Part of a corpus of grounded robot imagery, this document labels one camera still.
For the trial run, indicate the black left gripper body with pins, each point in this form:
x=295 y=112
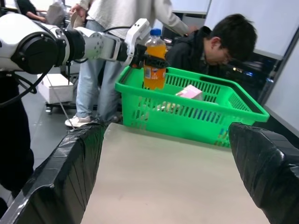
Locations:
x=139 y=54

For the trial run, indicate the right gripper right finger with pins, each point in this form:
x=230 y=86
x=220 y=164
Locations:
x=268 y=168

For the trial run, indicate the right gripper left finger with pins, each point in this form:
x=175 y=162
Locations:
x=60 y=177

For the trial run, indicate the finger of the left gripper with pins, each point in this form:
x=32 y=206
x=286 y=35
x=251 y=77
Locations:
x=156 y=62

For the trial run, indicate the orange soda bottle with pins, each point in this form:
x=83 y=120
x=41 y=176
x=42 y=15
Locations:
x=154 y=77

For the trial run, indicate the green plastic basket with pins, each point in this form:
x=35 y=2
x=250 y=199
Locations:
x=187 y=116

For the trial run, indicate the pink carton box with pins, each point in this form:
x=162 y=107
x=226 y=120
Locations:
x=189 y=93

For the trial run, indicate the pale snack packet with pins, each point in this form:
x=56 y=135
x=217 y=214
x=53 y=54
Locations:
x=169 y=107

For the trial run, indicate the person in beige top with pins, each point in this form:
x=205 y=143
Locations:
x=112 y=14

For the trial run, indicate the colourful snack packet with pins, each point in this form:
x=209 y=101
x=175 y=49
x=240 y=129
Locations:
x=223 y=137

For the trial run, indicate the black robot body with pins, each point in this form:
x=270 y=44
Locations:
x=12 y=140

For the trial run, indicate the person in black jacket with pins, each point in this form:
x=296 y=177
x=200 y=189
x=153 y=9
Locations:
x=233 y=32

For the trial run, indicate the white box on cart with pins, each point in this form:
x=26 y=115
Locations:
x=58 y=89

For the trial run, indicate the large white partition panel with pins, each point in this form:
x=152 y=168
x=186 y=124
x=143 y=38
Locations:
x=261 y=21

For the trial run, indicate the seated person in dark top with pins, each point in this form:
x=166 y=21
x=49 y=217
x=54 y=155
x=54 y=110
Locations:
x=29 y=7

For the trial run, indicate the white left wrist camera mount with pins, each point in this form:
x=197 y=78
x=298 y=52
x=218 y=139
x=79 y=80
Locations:
x=137 y=30

